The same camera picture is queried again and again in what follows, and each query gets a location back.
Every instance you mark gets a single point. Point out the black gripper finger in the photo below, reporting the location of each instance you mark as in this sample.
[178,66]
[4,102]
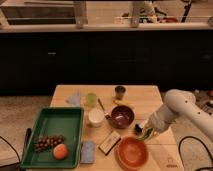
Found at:
[138,129]

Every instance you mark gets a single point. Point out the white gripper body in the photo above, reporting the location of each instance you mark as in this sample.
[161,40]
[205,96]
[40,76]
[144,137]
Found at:
[161,119]

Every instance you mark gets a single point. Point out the light gripper finger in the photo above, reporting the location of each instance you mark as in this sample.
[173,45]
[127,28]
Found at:
[151,132]

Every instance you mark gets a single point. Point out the green pepper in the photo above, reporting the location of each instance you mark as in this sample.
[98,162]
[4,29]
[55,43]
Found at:
[142,137]

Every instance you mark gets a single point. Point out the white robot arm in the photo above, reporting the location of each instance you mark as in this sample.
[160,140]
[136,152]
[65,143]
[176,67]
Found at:
[176,103]

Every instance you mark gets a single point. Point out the dark purple bowl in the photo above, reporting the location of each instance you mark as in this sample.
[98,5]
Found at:
[122,117]

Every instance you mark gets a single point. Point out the orange-red bowl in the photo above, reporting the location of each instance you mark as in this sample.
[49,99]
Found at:
[131,154]

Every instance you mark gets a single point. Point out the yellow banana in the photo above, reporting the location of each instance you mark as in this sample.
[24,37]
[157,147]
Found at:
[122,102]

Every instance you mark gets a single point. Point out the small dark box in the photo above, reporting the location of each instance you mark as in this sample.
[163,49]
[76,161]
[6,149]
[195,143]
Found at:
[109,142]

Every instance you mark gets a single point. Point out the metal spoon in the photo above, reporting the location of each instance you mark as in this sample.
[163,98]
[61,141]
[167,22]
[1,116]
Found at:
[107,116]

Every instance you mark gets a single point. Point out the metal cup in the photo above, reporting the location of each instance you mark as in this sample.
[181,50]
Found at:
[119,92]

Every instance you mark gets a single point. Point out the white cup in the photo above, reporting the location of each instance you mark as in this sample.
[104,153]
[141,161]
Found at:
[96,117]

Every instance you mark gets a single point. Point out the green plastic cup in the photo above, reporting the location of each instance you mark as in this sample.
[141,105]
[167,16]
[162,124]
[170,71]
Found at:
[91,99]

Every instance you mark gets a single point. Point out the blue sponge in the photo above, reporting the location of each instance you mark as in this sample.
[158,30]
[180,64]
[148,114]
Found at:
[87,155]

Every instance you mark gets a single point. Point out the light blue cloth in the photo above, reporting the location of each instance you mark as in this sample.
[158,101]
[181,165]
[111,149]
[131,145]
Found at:
[74,100]

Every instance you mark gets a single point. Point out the orange peach fruit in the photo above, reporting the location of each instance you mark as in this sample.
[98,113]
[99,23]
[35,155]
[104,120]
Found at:
[60,151]

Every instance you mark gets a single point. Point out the green plastic tray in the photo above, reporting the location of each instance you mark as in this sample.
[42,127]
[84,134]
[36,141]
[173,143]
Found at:
[54,126]

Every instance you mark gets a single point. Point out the bunch of dark grapes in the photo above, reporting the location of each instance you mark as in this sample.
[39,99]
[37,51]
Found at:
[43,143]

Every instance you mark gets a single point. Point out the black handled tool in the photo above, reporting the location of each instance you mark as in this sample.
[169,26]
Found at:
[27,137]

